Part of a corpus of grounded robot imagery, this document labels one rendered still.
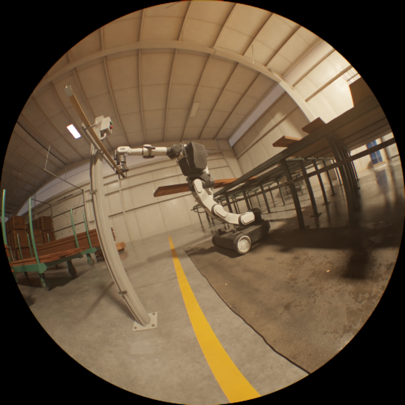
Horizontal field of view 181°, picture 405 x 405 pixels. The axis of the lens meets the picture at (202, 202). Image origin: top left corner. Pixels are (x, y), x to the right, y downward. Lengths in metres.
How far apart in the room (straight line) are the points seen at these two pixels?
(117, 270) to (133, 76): 7.05
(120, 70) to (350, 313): 7.57
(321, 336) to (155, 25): 6.94
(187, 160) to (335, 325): 1.56
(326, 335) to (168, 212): 8.97
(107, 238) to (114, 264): 0.13
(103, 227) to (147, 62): 6.61
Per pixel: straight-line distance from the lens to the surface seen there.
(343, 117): 1.18
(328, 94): 7.97
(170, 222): 8.93
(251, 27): 7.32
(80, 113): 0.63
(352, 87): 0.97
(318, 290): 0.71
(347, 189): 1.28
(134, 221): 9.21
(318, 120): 1.09
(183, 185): 1.57
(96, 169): 0.76
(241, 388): 0.52
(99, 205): 0.69
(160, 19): 6.44
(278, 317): 0.62
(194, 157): 1.30
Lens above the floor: 0.51
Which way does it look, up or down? 4 degrees up
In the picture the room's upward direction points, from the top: 17 degrees counter-clockwise
